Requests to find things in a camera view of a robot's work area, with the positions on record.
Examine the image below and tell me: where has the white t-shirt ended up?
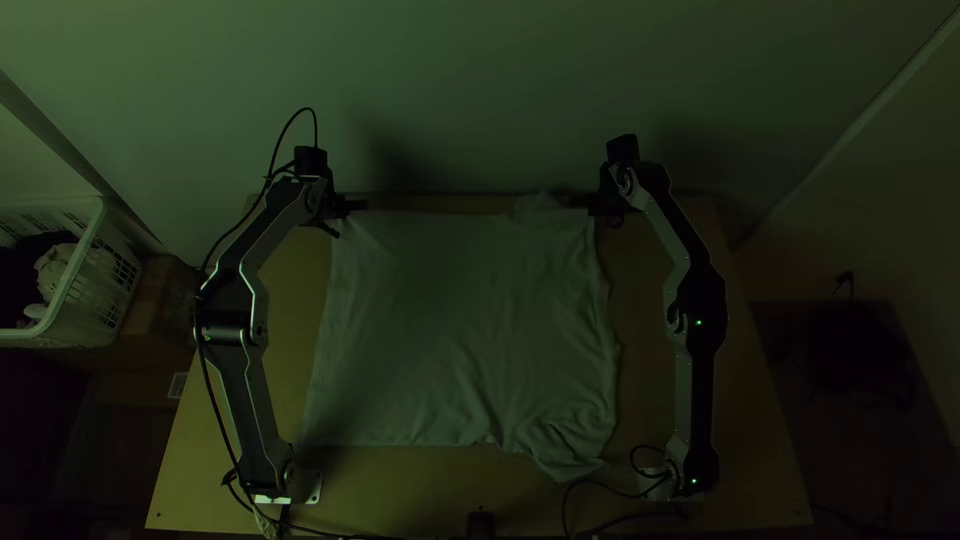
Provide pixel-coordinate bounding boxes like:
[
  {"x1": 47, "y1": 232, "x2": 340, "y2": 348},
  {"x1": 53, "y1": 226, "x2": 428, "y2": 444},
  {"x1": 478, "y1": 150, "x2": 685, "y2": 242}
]
[{"x1": 296, "y1": 190, "x2": 625, "y2": 484}]

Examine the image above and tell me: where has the brown cardboard box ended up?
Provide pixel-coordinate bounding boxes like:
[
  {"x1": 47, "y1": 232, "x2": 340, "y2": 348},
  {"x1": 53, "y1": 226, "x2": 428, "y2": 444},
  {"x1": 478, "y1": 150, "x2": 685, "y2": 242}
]
[{"x1": 93, "y1": 253, "x2": 205, "y2": 411}]

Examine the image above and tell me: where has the white laundry basket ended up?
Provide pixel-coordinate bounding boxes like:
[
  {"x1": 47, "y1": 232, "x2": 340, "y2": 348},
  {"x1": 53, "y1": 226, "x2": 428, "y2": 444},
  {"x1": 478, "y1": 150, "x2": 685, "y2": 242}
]
[{"x1": 0, "y1": 195, "x2": 145, "y2": 351}]

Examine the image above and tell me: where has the heap of clothes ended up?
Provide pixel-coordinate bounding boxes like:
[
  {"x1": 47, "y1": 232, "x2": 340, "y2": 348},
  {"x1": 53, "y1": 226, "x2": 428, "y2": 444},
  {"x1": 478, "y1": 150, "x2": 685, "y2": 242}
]
[{"x1": 0, "y1": 230, "x2": 81, "y2": 331}]

